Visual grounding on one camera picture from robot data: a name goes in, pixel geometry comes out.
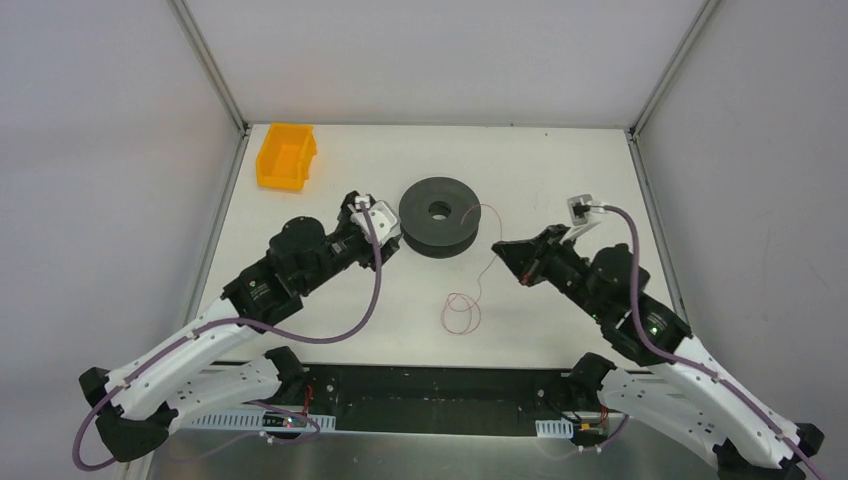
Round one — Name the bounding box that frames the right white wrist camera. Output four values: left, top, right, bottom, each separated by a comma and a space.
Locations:
563, 194, 605, 242

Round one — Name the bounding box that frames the left white cable duct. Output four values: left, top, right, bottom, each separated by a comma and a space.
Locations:
181, 408, 336, 433

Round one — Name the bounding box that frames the white cable duct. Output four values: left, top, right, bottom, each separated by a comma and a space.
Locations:
535, 418, 574, 439
181, 408, 336, 433

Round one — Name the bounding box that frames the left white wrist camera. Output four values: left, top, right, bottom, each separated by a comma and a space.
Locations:
350, 195, 402, 247

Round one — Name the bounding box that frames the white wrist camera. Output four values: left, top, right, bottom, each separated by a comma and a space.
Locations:
563, 194, 605, 242
350, 195, 402, 247

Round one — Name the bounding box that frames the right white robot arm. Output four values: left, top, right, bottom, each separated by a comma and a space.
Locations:
492, 224, 824, 479

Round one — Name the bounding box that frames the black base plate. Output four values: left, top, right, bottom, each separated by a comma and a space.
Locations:
265, 364, 614, 445

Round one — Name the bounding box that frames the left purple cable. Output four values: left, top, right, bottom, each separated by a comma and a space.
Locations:
71, 203, 385, 473

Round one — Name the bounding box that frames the right white cable duct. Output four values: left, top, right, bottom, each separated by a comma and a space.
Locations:
535, 418, 574, 439

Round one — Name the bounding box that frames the black cable spool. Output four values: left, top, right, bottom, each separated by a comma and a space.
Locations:
398, 177, 481, 259

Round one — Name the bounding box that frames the purple cable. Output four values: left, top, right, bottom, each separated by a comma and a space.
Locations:
599, 203, 826, 480
71, 203, 385, 473

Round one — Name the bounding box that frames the orange plastic bin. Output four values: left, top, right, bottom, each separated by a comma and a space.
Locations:
255, 122, 317, 192

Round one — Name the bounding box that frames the thin red wire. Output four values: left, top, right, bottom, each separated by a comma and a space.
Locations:
440, 203, 504, 336

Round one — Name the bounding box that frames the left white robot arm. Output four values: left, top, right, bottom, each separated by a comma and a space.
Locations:
79, 191, 401, 463

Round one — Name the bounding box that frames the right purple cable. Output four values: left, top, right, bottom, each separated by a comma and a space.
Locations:
599, 203, 826, 480

